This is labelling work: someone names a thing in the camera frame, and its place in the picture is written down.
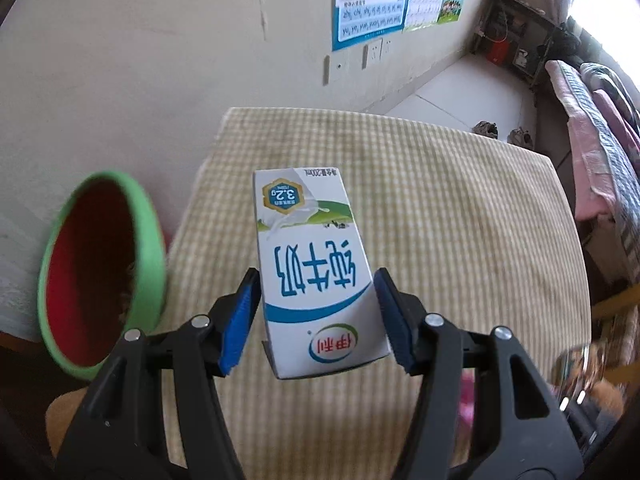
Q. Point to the pink bed sheet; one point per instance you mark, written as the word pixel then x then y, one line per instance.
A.
pixel 580 160

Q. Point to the bright window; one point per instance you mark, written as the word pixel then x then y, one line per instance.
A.
pixel 605 0

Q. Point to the grey sneaker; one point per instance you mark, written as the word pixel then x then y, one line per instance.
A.
pixel 520 138
pixel 485 130

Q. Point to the purple folded quilt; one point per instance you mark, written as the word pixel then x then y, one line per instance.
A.
pixel 617 115

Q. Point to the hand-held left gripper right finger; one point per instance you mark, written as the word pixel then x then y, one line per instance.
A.
pixel 395 325

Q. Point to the grey wall cover strip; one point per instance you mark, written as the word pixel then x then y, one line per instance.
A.
pixel 326 70

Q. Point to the green red trash bin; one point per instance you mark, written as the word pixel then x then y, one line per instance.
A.
pixel 95 270

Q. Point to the wooden chair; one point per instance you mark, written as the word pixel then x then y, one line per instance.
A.
pixel 617 320

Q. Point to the blue letter wall poster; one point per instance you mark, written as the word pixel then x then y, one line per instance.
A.
pixel 367 5

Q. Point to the white milk carton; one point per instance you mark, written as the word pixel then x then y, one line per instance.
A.
pixel 310 260

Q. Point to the dark wooden shelf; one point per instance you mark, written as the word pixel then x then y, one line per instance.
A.
pixel 520 35

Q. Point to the beige checked tablecloth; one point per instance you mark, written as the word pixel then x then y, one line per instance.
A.
pixel 450 235

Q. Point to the bed with pink blanket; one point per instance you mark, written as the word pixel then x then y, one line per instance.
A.
pixel 607 160

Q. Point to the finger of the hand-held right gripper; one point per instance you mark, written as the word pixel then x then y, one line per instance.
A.
pixel 590 420

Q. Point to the red container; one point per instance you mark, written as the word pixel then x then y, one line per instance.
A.
pixel 497 51

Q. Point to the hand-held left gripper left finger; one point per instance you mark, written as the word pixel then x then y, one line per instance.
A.
pixel 240 325

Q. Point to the brown plush cushion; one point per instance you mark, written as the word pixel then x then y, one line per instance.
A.
pixel 70 420
pixel 609 394

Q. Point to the white wall socket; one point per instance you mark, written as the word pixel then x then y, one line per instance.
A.
pixel 370 55
pixel 386 48

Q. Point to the grey folded quilt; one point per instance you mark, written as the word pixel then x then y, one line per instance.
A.
pixel 610 82

